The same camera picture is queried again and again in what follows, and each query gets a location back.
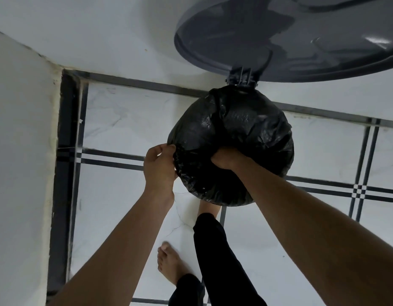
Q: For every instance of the person's right hand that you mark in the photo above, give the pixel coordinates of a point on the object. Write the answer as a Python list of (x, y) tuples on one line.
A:
[(226, 157)]

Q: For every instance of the person's left hand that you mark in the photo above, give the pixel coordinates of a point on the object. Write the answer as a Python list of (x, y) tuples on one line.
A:
[(158, 173)]

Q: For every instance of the person's left thumb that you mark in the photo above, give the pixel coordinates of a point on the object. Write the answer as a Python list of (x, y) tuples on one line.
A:
[(171, 152)]

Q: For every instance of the black plastic trash bag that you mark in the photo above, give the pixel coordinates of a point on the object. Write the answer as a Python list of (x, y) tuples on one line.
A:
[(231, 146)]

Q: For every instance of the person's right forearm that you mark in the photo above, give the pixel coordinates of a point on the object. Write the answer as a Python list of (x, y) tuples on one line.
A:
[(317, 238)]

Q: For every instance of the person's left forearm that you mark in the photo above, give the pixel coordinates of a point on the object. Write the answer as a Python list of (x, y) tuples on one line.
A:
[(120, 251)]

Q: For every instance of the person's right foot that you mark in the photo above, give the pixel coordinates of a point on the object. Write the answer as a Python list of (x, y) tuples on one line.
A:
[(209, 208)]

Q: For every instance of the person's foot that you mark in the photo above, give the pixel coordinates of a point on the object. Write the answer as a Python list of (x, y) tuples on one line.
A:
[(209, 208), (171, 262)]

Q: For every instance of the person's left foot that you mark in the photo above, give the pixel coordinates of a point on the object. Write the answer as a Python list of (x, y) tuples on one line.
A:
[(171, 262)]

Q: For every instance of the person's black trousers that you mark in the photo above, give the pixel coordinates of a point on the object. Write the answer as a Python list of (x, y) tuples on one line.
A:
[(218, 264)]

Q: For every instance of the grey trash bin lid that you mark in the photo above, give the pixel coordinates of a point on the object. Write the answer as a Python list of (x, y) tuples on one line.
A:
[(292, 34)]

